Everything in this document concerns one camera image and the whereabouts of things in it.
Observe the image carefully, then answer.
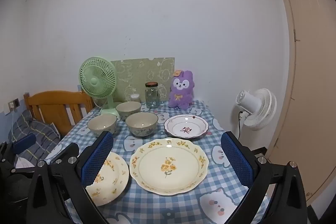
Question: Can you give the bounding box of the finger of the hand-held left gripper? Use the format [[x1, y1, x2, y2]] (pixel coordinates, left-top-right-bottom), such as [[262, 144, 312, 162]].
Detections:
[[5, 133, 37, 159], [49, 142, 80, 165]]

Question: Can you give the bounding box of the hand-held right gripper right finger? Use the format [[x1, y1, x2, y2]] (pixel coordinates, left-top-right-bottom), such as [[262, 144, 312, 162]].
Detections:
[[220, 131, 308, 224]]

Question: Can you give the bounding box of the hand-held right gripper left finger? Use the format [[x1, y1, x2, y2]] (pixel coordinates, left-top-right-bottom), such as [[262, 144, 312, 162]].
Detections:
[[26, 131, 114, 224]]

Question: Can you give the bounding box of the small yellow floral plate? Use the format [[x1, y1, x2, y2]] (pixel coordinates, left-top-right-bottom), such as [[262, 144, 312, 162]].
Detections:
[[85, 152, 130, 207]]

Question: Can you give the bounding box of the cream floral ceramic bowl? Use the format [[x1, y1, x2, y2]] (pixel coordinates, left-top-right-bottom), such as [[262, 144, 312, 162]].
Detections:
[[116, 101, 142, 121], [125, 112, 159, 138], [87, 114, 118, 136]]

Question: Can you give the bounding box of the large yellow floral plate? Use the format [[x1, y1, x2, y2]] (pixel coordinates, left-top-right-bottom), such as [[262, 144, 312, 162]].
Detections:
[[129, 138, 210, 196]]

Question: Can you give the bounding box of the white plate with red pattern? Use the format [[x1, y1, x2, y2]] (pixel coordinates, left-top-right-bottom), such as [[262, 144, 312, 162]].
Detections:
[[164, 114, 209, 139]]

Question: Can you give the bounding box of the grey plaid pillow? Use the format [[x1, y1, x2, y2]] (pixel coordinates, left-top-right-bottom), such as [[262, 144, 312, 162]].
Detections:
[[8, 110, 62, 164]]

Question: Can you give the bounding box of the wooden bed headboard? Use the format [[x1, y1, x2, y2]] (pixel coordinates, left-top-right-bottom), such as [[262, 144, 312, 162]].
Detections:
[[24, 91, 95, 138]]

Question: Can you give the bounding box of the white floor fan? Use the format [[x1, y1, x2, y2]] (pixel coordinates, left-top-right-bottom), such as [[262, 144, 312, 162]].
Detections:
[[235, 88, 277, 138]]

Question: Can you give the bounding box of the blue checkered tablecloth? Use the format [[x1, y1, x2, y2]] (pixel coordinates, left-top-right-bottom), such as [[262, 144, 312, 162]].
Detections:
[[45, 99, 271, 224]]

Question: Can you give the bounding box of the green desk fan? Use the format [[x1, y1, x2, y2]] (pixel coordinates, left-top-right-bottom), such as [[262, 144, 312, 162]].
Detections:
[[79, 57, 121, 119]]

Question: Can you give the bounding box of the glass jar with dark lid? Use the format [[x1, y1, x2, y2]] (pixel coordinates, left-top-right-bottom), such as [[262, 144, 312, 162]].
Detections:
[[145, 82, 160, 108]]

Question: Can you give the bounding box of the purple plush toy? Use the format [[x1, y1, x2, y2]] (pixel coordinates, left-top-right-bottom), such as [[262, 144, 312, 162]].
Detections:
[[168, 70, 195, 109]]

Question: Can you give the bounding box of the green patterned board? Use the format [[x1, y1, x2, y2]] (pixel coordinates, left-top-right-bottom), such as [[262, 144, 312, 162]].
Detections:
[[110, 57, 175, 102]]

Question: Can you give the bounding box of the beige door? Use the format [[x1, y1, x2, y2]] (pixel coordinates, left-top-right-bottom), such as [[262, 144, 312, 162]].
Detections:
[[265, 0, 336, 206]]

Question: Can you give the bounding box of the white charging cable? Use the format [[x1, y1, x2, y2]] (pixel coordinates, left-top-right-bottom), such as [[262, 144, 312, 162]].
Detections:
[[10, 109, 15, 142]]

